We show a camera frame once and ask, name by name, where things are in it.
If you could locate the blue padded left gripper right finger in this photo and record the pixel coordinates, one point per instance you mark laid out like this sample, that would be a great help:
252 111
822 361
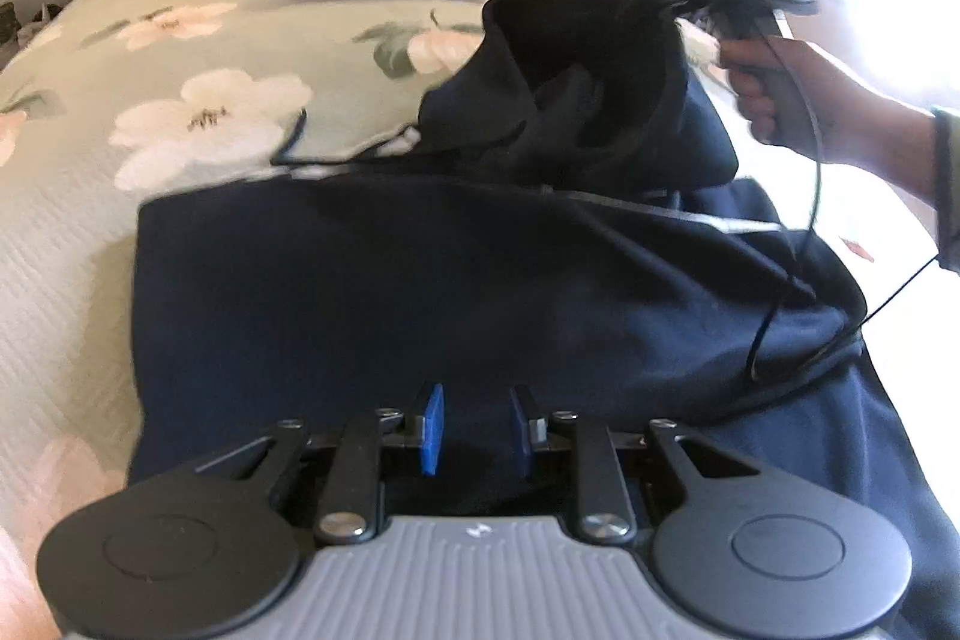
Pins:
529 427

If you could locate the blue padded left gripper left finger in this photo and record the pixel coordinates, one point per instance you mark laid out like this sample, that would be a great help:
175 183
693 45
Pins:
422 430

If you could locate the navy blue hooded jacket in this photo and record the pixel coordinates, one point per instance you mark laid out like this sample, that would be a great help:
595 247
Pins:
254 301

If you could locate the person's right hand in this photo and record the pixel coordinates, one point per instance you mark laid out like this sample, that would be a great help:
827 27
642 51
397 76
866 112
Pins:
795 94

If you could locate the floral green quilted bedspread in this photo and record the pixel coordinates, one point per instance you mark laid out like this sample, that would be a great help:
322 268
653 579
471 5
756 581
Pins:
122 100

